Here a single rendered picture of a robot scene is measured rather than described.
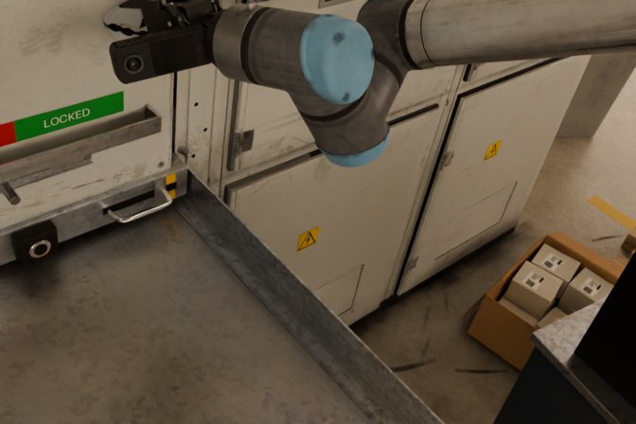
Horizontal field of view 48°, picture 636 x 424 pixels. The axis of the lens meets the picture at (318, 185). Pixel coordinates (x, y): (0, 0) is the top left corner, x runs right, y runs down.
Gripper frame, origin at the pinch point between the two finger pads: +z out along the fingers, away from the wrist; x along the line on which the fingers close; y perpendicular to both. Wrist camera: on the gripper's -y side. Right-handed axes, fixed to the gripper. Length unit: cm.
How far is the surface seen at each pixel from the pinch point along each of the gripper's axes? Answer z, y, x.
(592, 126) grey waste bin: -8, 245, -123
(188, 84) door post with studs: 5.3, 17.6, -16.4
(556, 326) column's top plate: -52, 43, -63
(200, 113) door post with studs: 5.9, 19.7, -22.5
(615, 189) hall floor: -27, 214, -134
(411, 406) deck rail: -45, 0, -46
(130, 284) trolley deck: 0.0, -6.4, -38.9
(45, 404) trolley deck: -6.8, -27.9, -40.7
